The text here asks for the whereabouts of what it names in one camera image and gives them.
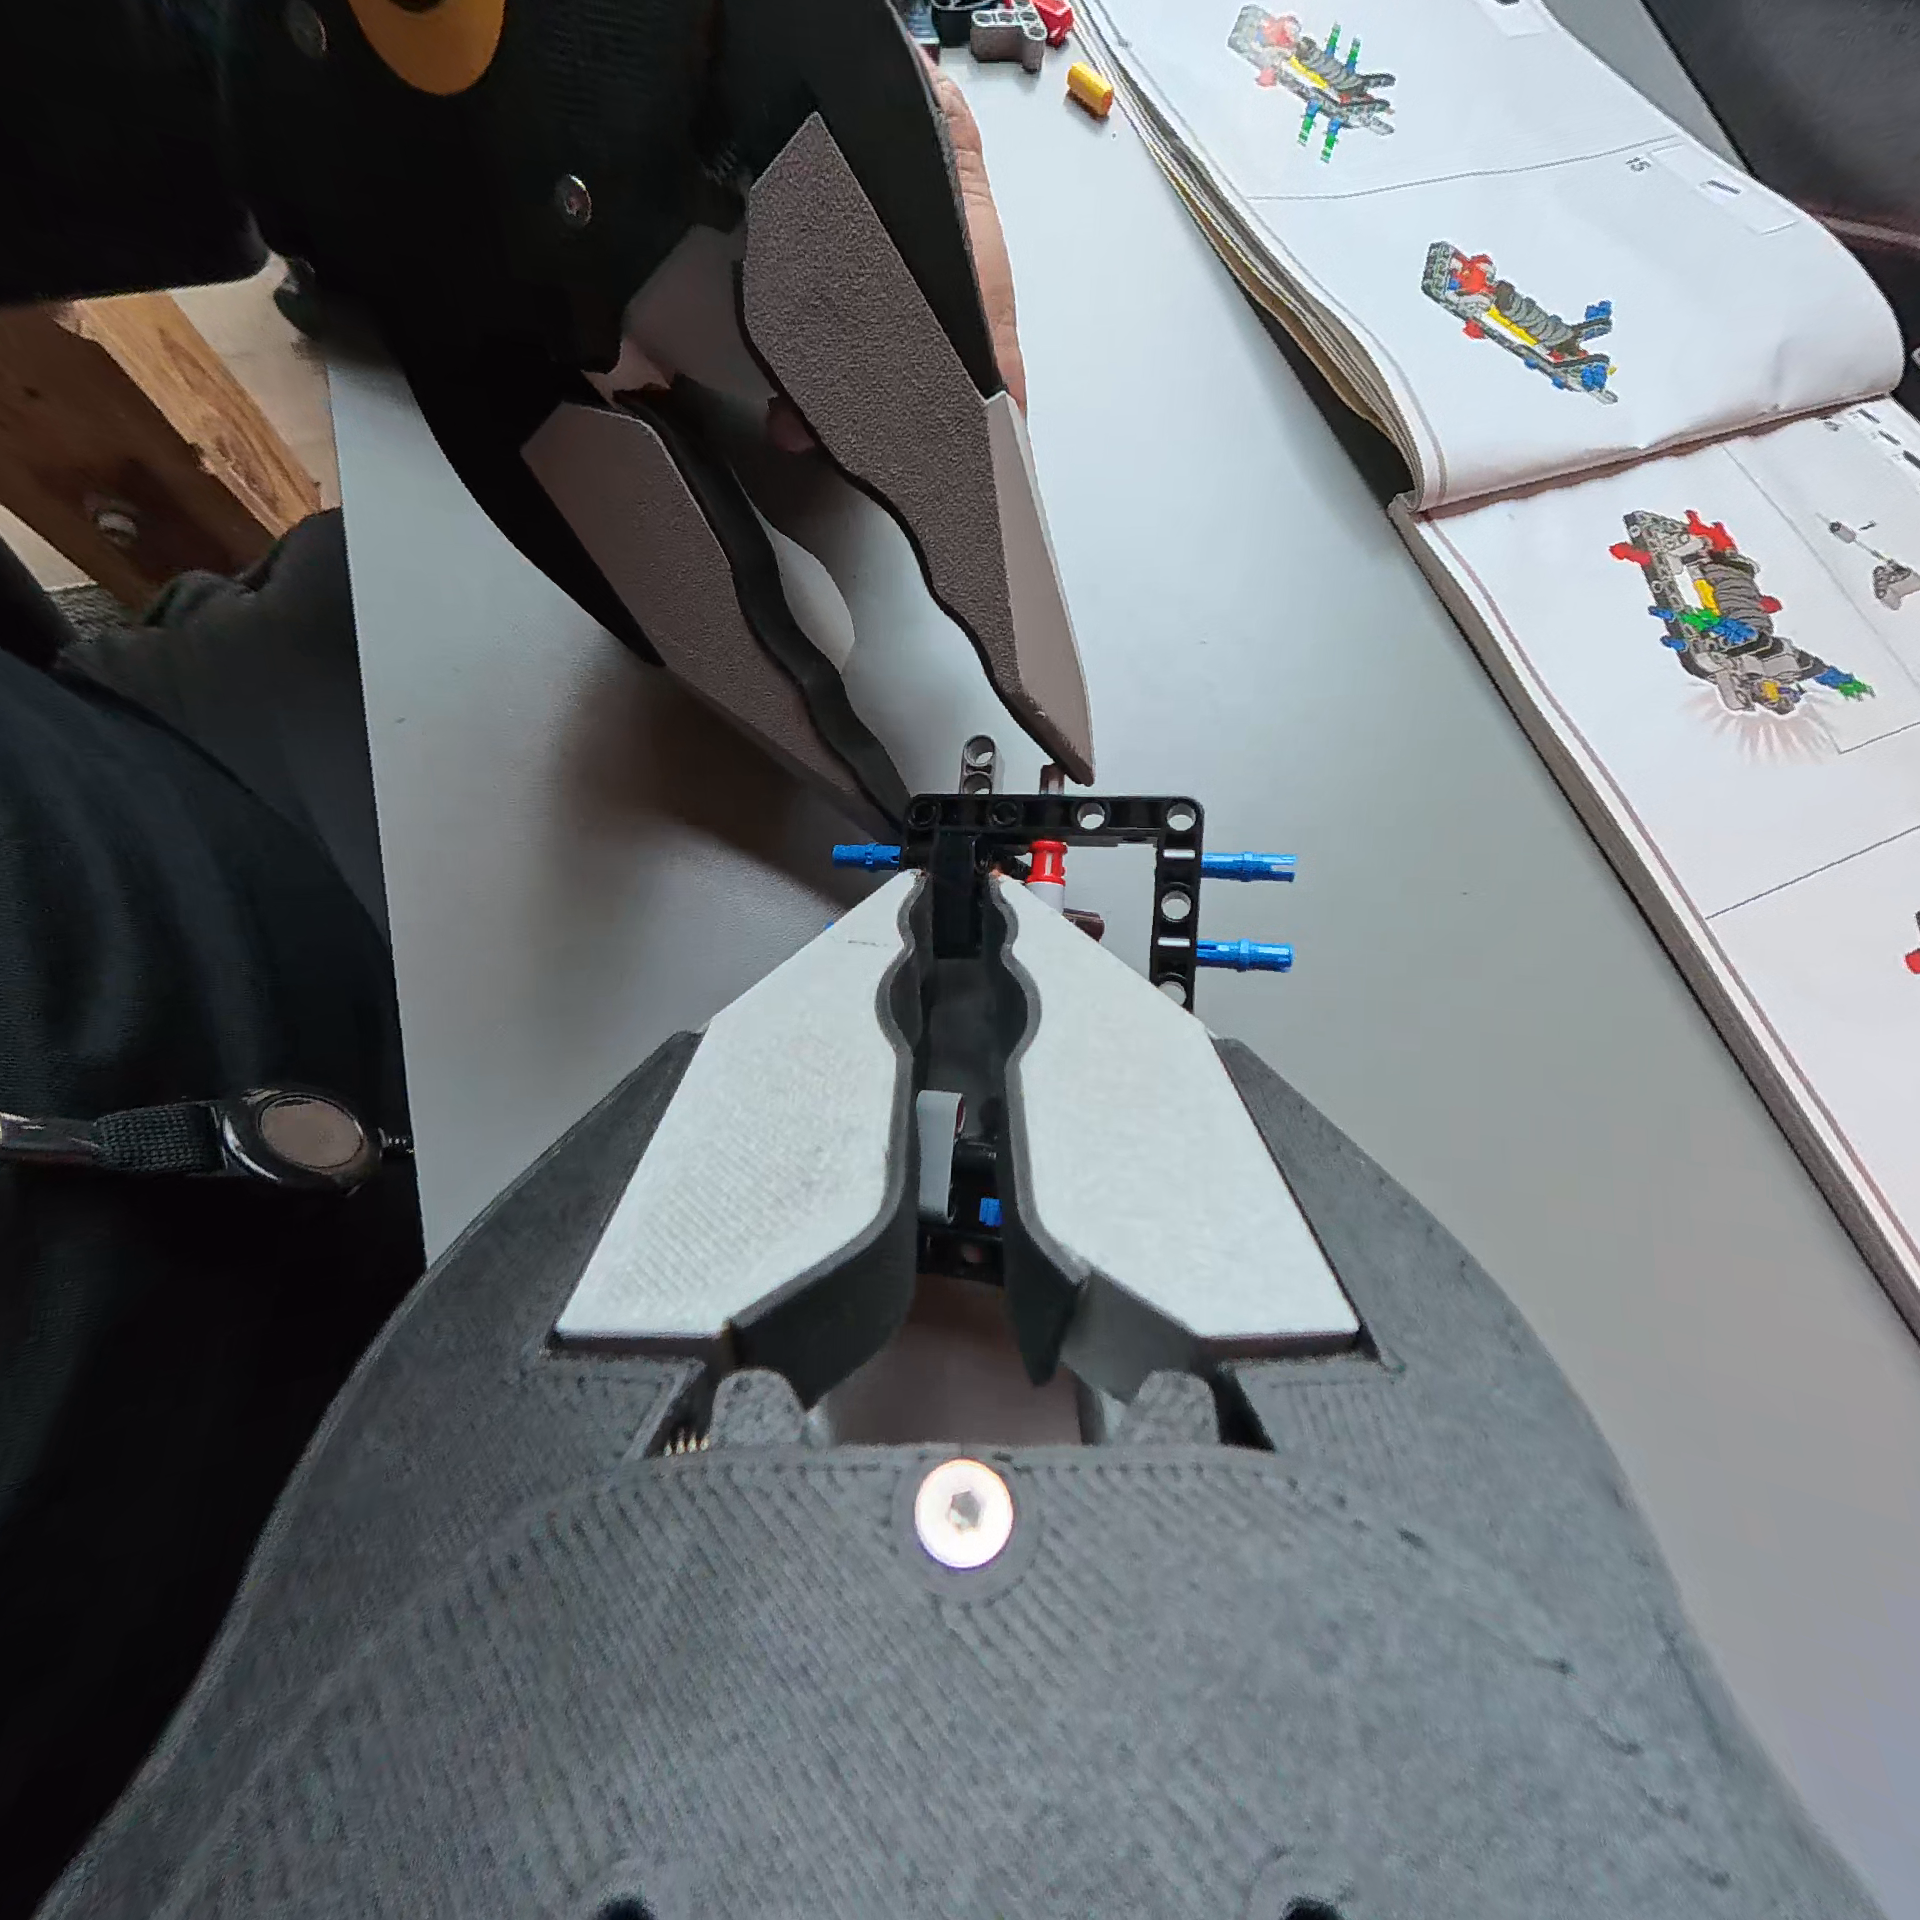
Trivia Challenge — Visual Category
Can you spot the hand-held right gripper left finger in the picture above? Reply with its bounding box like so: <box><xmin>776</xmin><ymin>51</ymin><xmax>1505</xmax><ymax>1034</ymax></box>
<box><xmin>558</xmin><ymin>870</ymin><xmax>925</xmax><ymax>1402</ymax></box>

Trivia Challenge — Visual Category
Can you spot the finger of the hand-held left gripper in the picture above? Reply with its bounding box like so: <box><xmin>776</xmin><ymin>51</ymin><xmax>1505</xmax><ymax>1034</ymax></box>
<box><xmin>522</xmin><ymin>401</ymin><xmax>918</xmax><ymax>836</ymax></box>
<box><xmin>735</xmin><ymin>116</ymin><xmax>1100</xmax><ymax>781</ymax></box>

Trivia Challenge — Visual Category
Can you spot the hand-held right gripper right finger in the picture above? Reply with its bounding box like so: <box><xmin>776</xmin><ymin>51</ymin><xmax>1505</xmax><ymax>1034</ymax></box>
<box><xmin>990</xmin><ymin>876</ymin><xmax>1363</xmax><ymax>1384</ymax></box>

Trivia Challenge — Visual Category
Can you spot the black frame lego model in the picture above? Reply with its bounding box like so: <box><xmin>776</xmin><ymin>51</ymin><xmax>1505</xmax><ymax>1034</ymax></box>
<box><xmin>830</xmin><ymin>734</ymin><xmax>1297</xmax><ymax>1292</ymax></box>

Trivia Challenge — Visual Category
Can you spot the person's left forearm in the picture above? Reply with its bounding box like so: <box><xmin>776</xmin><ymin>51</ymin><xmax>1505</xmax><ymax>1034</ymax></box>
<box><xmin>0</xmin><ymin>0</ymin><xmax>302</xmax><ymax>305</ymax></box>

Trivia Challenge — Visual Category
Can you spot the pile of lego pieces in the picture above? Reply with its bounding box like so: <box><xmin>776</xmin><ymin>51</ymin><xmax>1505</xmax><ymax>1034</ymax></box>
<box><xmin>894</xmin><ymin>0</ymin><xmax>1077</xmax><ymax>72</ymax></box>

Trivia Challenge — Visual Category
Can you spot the lego instruction booklet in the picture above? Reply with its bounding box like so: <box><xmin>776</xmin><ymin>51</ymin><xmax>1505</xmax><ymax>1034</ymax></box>
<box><xmin>1070</xmin><ymin>0</ymin><xmax>1920</xmax><ymax>1336</ymax></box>

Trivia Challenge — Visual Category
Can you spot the person's left hand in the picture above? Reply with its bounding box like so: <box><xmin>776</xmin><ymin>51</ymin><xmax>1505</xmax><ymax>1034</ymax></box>
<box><xmin>939</xmin><ymin>105</ymin><xmax>1036</xmax><ymax>420</ymax></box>

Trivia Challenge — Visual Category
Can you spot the person's torso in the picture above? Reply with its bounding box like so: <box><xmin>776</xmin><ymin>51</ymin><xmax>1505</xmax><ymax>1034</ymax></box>
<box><xmin>0</xmin><ymin>510</ymin><xmax>430</xmax><ymax>1920</ymax></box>

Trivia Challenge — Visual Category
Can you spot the wooden furniture frame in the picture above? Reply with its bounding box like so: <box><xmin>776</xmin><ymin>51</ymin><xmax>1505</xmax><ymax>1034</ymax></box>
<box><xmin>0</xmin><ymin>294</ymin><xmax>318</xmax><ymax>600</ymax></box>

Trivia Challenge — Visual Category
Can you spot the black lanyard strap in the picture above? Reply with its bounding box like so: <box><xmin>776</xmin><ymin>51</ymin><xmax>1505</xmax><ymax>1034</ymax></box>
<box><xmin>0</xmin><ymin>1102</ymin><xmax>228</xmax><ymax>1176</ymax></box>

